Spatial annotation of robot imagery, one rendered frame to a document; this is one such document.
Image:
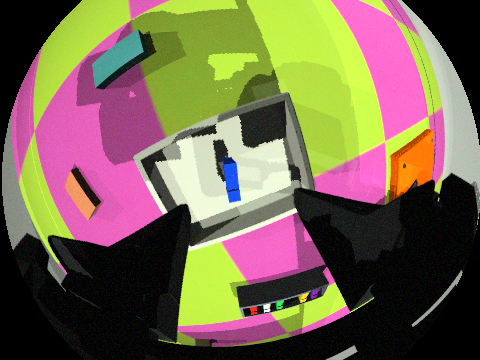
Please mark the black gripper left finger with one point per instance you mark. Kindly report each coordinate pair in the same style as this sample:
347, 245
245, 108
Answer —
144, 271

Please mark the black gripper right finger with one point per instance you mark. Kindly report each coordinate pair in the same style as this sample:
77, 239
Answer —
357, 239

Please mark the teal rectangular block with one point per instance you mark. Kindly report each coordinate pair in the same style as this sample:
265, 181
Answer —
121, 57

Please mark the blue blade fuse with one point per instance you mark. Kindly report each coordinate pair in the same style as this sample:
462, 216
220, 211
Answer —
231, 178

